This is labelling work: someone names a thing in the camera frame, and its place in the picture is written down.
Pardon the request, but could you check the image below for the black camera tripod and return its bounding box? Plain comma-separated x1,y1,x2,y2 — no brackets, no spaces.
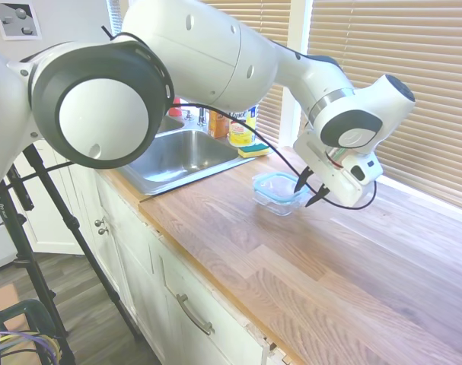
0,143,142,365

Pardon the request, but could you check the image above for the brushed metal cabinet handle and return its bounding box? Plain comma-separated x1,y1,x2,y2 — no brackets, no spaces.
176,294,215,336

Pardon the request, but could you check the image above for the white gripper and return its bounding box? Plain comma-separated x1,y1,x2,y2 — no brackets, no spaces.
292,130,369,209

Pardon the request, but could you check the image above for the orange bottle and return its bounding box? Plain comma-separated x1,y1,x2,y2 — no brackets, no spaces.
207,113,231,138

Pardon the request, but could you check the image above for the wide tan window blind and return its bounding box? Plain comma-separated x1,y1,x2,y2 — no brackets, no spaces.
308,0,462,214

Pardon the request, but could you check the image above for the yellow disinfectant wipes canister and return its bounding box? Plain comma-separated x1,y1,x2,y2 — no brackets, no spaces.
227,104,260,148

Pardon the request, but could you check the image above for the yellow and green sponge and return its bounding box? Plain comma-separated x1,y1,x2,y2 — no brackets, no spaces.
237,143,272,159

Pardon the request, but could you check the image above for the multicolour cable bundle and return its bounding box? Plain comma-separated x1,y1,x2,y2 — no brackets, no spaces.
0,330,61,365

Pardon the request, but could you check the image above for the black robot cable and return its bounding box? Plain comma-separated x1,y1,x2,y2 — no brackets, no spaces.
100,25,378,210

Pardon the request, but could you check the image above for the stainless steel sink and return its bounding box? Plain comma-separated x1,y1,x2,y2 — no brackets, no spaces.
114,113,258,197

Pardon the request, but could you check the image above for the grey printed paper sheet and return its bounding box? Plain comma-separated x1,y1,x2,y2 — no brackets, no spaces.
0,0,43,41

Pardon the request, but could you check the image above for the dark green clamp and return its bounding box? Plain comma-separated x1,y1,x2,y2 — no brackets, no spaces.
0,298,59,343

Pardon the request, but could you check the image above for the plywood base board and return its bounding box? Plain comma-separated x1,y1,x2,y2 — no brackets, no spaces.
0,284,21,332

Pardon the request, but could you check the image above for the clear glass food container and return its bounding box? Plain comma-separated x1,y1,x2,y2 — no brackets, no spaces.
252,189,306,217

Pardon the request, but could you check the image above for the clear container with teal lid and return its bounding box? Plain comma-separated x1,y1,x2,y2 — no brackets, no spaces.
252,171,310,201

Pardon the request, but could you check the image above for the white base cabinet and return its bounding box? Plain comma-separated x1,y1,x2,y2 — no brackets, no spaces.
9,144,292,365

